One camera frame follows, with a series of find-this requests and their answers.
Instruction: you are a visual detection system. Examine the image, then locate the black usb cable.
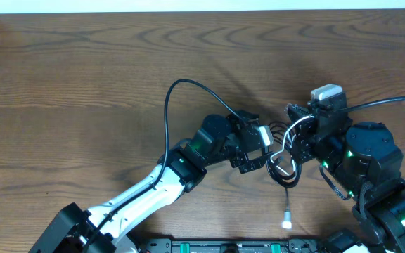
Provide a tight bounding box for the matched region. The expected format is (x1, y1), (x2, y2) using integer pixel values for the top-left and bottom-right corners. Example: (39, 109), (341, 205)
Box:
(265, 121), (302, 215)

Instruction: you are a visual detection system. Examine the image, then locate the white usb cable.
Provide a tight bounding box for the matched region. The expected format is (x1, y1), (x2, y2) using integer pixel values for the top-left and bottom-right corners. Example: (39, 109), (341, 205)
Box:
(269, 115), (315, 230)

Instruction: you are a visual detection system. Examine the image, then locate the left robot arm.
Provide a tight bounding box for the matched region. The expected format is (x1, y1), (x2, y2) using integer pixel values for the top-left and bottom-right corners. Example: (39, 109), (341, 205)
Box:
(31, 110), (274, 252)

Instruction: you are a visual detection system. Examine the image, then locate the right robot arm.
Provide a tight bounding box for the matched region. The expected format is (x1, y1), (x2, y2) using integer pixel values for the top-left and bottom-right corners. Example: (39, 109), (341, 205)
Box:
(287, 92), (405, 252)

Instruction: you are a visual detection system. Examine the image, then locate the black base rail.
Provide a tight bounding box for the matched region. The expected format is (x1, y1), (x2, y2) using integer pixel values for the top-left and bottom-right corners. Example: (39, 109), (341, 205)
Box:
(139, 228), (365, 253)

